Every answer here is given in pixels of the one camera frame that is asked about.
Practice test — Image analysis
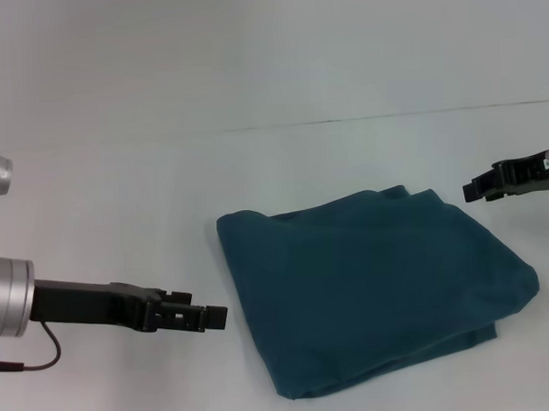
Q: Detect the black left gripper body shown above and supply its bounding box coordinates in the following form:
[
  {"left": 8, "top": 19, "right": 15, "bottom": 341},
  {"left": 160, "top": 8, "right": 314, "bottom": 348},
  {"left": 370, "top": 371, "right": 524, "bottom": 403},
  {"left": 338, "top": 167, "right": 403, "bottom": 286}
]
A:
[{"left": 27, "top": 274, "right": 168, "bottom": 338}]

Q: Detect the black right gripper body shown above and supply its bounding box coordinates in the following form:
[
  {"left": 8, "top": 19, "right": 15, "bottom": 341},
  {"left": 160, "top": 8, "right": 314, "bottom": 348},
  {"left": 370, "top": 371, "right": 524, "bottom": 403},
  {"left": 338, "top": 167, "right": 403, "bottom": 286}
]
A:
[{"left": 509, "top": 148, "right": 549, "bottom": 196}]

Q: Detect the teal blue shirt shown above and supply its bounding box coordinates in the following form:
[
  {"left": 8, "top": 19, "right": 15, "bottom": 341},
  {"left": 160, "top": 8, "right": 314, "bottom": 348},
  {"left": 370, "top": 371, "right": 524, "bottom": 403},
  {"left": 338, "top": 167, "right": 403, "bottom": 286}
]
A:
[{"left": 215, "top": 181, "right": 544, "bottom": 390}]

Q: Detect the left arm cable with connector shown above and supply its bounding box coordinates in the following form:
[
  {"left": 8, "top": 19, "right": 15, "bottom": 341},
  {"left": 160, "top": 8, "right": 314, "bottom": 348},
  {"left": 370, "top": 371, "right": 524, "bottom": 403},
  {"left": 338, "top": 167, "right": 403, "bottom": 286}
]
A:
[{"left": 0, "top": 319, "right": 64, "bottom": 374}]

